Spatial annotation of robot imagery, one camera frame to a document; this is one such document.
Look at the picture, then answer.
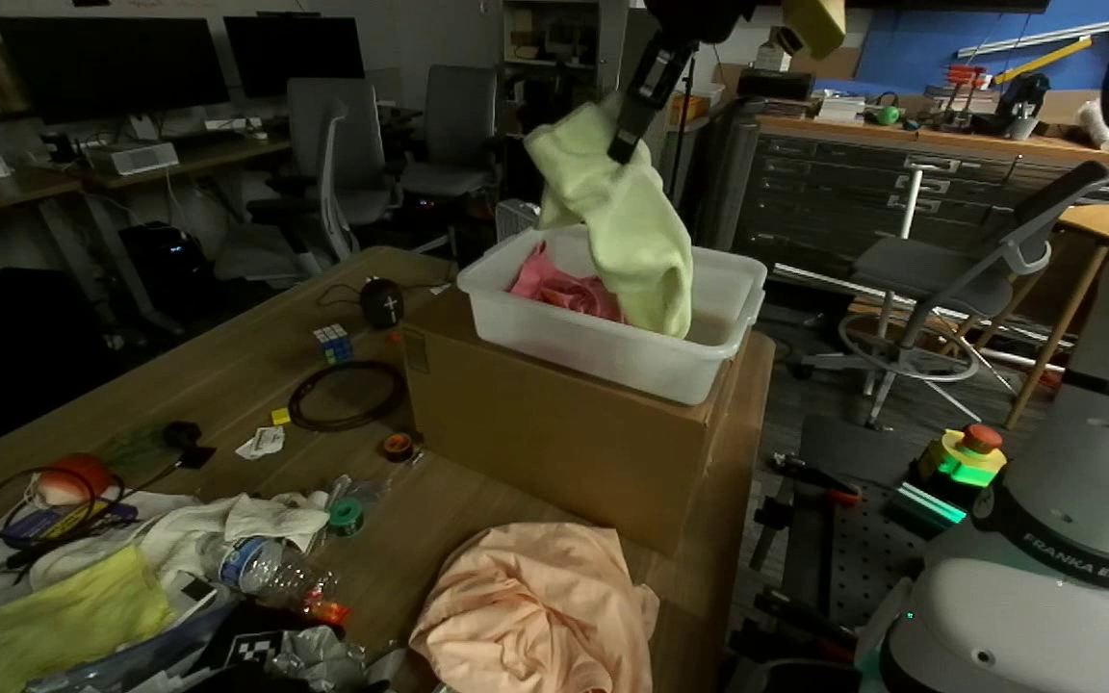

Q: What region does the light green cloth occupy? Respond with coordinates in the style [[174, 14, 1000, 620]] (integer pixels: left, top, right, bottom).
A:
[[519, 96, 701, 346]]

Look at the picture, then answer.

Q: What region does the pink cloth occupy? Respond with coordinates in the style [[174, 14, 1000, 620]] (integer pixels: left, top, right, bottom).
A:
[[506, 237, 629, 327]]

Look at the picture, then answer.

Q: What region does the aluminium rail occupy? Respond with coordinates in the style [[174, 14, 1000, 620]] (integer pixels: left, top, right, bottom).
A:
[[954, 4, 1109, 63]]

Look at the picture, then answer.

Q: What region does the small black object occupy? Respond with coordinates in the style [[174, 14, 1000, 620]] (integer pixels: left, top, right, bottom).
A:
[[159, 416, 218, 475]]

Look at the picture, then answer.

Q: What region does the grey folding chair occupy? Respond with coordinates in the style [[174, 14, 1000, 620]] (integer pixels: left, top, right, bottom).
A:
[[832, 158, 1109, 435]]

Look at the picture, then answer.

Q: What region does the white cloth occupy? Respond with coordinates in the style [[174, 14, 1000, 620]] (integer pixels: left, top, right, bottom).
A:
[[127, 484, 334, 598]]

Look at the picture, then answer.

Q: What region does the white flat device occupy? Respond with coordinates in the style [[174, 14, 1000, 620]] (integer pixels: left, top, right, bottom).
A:
[[102, 136, 186, 182]]

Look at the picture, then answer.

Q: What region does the red white round object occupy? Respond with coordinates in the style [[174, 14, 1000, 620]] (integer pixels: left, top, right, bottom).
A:
[[23, 450, 125, 512]]

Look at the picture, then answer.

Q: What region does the white crumpled paper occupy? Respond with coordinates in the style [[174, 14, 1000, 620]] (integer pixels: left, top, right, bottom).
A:
[[233, 419, 293, 464]]

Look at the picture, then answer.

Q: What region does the black ring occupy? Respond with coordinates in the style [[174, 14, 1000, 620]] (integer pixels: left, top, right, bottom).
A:
[[286, 354, 412, 435]]

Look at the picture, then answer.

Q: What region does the grey mesh office chair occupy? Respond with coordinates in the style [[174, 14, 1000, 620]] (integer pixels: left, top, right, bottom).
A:
[[213, 70, 402, 280]]

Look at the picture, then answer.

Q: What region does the clear crumpled plastic bag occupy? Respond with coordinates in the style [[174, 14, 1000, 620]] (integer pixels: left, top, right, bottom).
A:
[[261, 625, 374, 693]]

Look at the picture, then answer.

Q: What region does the Rubik's cube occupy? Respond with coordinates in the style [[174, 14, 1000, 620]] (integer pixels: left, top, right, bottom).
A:
[[308, 315, 361, 371]]

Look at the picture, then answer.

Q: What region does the yellow green cloth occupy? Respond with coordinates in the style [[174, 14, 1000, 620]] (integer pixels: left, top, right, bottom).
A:
[[0, 543, 181, 693]]

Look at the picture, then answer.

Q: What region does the black ball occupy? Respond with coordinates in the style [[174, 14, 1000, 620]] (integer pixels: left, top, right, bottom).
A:
[[356, 273, 410, 335]]

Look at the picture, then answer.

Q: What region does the small orange black disc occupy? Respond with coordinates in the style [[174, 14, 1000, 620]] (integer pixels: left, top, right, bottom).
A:
[[374, 426, 428, 464]]

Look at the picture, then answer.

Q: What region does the clear plastic bottle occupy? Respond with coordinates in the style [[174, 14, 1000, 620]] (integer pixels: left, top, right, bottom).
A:
[[197, 530, 349, 636]]

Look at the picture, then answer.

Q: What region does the red emergency stop button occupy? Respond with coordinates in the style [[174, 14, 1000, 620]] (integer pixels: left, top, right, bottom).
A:
[[933, 419, 1013, 494]]

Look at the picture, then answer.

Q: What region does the yellow black tool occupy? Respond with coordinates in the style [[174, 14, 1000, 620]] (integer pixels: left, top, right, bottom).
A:
[[985, 25, 1096, 88]]

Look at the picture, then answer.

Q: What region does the green lit black device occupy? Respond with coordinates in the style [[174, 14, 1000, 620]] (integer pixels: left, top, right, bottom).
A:
[[888, 475, 973, 534]]

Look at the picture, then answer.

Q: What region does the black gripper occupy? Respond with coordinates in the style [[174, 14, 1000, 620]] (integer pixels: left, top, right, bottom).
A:
[[600, 6, 720, 170]]

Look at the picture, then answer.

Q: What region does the wooden stool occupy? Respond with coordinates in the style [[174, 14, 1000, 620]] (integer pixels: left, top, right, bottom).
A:
[[1000, 199, 1109, 435]]

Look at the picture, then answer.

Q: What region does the long wooden desk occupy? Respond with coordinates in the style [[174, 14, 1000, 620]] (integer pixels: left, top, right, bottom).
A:
[[0, 129, 297, 236]]

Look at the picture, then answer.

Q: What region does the white plastic bin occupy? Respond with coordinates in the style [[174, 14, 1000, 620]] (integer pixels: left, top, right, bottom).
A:
[[455, 217, 774, 413]]

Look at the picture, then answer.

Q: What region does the peach cloth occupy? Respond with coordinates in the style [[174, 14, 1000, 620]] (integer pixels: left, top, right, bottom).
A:
[[403, 517, 665, 693]]

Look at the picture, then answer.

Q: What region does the black drawer cabinet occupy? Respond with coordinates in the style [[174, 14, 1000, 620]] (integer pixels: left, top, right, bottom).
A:
[[711, 113, 1109, 280]]

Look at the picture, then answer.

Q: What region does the brown cardboard box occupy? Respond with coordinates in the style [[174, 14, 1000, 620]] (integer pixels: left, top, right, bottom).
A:
[[398, 280, 782, 562]]

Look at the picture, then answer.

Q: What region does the wide black computer monitor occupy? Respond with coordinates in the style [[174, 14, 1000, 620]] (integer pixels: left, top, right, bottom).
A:
[[0, 13, 236, 129]]

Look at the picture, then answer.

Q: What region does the yellow orange wrist camera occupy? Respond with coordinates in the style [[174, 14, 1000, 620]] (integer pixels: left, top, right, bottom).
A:
[[774, 0, 851, 63]]

